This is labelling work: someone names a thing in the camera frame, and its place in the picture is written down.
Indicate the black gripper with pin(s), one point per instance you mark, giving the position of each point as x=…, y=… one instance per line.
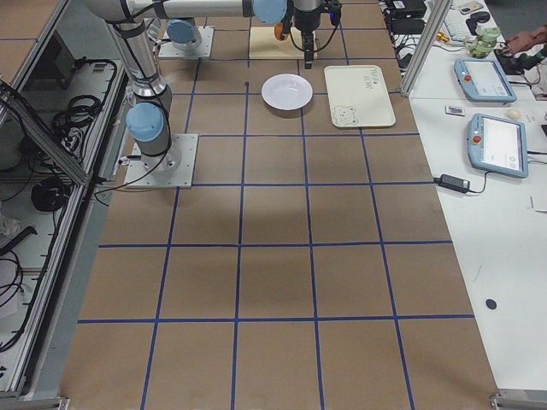
x=285, y=28
x=305, y=21

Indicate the orange fruit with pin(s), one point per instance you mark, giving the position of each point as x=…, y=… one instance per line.
x=279, y=33

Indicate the white round plate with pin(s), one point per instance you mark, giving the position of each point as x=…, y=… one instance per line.
x=286, y=91

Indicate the cream bear tray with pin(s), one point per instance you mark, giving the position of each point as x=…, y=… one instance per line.
x=358, y=96

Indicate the bamboo cutting board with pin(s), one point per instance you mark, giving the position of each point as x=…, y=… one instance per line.
x=265, y=46

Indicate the black power brick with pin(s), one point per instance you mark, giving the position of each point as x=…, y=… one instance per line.
x=407, y=26

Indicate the brass cylinder tool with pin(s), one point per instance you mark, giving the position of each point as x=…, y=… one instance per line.
x=442, y=37

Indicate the white keyboard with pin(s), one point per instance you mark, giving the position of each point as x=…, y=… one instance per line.
x=455, y=26

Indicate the small white card box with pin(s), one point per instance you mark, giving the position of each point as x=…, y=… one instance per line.
x=453, y=110

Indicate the green plush toy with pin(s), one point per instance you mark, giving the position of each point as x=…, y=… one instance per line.
x=483, y=42

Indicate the blue teach pendant far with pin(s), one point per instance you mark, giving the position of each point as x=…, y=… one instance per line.
x=483, y=81

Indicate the blue teach pendant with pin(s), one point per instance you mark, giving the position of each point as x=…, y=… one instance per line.
x=498, y=145
x=483, y=81

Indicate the black power adapter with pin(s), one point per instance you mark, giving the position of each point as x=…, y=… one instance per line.
x=452, y=183

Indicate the blue teach pendant near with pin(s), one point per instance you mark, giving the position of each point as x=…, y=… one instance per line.
x=498, y=145

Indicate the beige egg ball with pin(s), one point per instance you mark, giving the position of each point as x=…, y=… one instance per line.
x=513, y=113

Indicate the black round cap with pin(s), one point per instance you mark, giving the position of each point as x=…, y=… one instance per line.
x=491, y=304

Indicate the aluminium frame post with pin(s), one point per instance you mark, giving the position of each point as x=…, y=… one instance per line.
x=434, y=21

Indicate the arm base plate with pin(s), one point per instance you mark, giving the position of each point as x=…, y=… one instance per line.
x=200, y=46
x=174, y=170

